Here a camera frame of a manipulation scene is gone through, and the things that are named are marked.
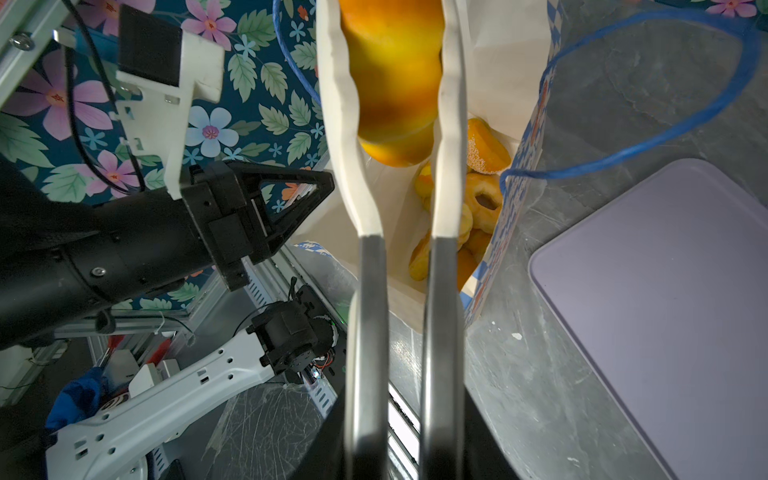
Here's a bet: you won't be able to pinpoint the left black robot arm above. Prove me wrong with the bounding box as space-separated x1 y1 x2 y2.
1 161 336 479

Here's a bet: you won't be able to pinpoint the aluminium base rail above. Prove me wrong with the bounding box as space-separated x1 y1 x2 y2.
149 245 421 480

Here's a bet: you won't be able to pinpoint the braided bagel bread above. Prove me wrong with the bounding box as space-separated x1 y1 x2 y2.
464 173 503 234

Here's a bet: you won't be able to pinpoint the checkered paper bag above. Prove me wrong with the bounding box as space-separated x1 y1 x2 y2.
272 0 763 334

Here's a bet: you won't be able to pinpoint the long ridged glazed bread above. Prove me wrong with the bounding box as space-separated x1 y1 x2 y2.
408 203 475 283

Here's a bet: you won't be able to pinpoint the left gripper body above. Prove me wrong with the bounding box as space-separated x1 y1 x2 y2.
1 161 264 348

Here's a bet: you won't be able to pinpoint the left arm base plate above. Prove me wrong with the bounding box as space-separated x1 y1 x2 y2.
288 285 347 391

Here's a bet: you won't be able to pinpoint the orange pointed bread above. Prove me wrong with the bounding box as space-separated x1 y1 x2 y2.
457 229 492 291

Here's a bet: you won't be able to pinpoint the lilac plastic tray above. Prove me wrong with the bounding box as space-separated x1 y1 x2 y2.
528 159 767 479

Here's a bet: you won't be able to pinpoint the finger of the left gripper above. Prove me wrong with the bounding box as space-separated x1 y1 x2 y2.
227 161 335 264

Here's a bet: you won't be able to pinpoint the sugared round bread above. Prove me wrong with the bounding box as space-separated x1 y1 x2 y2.
467 118 512 175

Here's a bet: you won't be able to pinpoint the metal tongs white tips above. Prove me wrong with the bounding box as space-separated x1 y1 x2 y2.
316 1 467 479

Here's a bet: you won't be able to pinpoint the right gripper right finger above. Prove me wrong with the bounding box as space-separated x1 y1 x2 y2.
463 390 519 480

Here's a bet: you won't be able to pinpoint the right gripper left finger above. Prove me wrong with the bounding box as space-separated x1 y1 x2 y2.
290 390 346 480

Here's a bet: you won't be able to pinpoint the small striped round bun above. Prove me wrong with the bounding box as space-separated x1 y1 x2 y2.
339 1 445 167

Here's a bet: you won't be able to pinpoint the yellow oval bread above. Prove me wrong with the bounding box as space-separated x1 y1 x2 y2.
414 163 434 211

